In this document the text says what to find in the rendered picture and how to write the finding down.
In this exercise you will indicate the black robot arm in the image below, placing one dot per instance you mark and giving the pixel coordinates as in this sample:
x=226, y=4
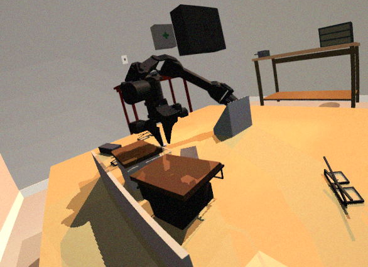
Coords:
x=136, y=88

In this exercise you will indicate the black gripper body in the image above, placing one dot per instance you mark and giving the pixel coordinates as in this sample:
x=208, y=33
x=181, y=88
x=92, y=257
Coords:
x=140, y=126

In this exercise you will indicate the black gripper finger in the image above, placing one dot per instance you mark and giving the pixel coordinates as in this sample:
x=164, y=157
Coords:
x=156, y=134
x=167, y=131

